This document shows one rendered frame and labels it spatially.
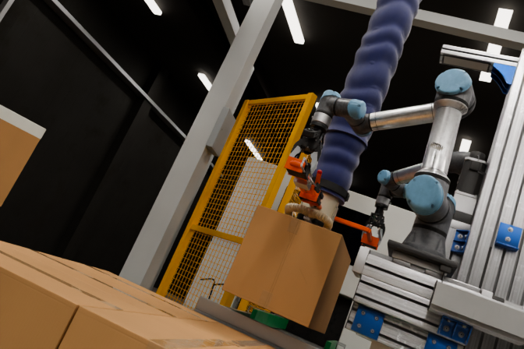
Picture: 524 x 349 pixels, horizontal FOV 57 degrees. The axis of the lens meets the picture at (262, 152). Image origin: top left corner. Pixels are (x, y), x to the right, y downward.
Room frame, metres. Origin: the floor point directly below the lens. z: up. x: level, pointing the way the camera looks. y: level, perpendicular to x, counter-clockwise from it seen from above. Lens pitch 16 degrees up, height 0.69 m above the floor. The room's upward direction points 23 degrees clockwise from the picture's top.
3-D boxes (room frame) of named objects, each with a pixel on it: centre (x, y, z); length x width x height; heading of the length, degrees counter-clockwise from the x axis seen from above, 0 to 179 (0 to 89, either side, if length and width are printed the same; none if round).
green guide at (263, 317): (3.76, -0.53, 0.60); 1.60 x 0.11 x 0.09; 163
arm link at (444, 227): (1.61, -0.64, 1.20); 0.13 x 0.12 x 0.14; 142
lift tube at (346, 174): (2.36, -0.37, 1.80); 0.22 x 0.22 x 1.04
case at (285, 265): (2.35, -0.37, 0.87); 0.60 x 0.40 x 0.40; 159
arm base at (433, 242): (1.62, -0.64, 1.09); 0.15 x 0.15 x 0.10
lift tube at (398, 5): (2.36, -0.37, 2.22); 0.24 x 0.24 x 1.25
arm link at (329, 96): (1.81, -0.17, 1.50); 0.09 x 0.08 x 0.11; 53
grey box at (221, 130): (3.21, 0.31, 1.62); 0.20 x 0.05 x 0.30; 163
